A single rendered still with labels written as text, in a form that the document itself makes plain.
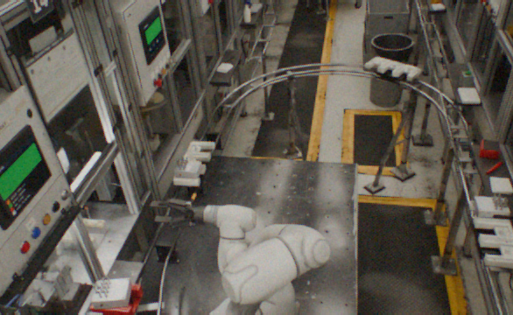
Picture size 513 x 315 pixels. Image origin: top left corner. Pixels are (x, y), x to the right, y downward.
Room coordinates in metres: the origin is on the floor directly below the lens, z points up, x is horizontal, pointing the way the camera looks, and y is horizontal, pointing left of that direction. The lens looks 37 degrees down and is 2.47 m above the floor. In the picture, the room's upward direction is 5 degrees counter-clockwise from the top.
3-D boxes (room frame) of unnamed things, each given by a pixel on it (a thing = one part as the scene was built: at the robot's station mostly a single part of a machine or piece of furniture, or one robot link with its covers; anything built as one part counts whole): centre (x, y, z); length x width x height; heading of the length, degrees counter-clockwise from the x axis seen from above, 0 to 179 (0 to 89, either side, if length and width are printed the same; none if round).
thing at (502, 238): (1.42, -1.03, 0.84); 0.37 x 0.14 x 0.10; 167
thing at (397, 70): (3.04, -1.04, 0.84); 0.37 x 0.14 x 0.10; 45
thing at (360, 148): (3.37, -1.06, 0.01); 1.00 x 0.55 x 0.01; 167
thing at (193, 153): (2.11, 0.35, 0.84); 0.36 x 0.14 x 0.10; 167
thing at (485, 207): (1.53, -1.06, 0.92); 0.13 x 0.10 x 0.09; 77
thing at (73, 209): (1.08, 0.70, 1.37); 0.36 x 0.04 x 0.04; 167
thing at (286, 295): (1.18, -0.02, 0.85); 0.18 x 0.16 x 0.22; 120
